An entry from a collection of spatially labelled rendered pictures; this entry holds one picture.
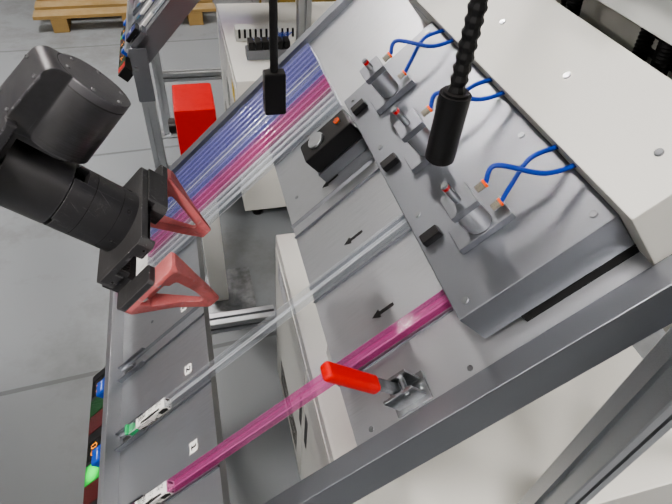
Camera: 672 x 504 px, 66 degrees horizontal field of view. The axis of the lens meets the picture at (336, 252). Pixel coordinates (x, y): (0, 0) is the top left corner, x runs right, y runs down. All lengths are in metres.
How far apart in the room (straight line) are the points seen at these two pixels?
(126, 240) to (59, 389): 1.36
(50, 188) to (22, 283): 1.69
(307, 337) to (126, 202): 0.61
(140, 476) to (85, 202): 0.41
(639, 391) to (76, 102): 0.50
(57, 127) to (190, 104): 0.95
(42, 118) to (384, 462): 0.39
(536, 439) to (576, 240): 0.63
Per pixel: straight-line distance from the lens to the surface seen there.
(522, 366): 0.43
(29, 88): 0.42
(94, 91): 0.42
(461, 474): 0.92
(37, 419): 1.77
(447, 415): 0.45
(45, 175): 0.45
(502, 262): 0.41
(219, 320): 1.42
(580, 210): 0.41
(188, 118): 1.35
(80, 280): 2.07
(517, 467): 0.96
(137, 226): 0.46
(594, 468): 0.61
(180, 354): 0.77
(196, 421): 0.69
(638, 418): 0.54
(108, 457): 0.81
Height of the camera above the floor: 1.44
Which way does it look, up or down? 45 degrees down
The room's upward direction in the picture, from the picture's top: 6 degrees clockwise
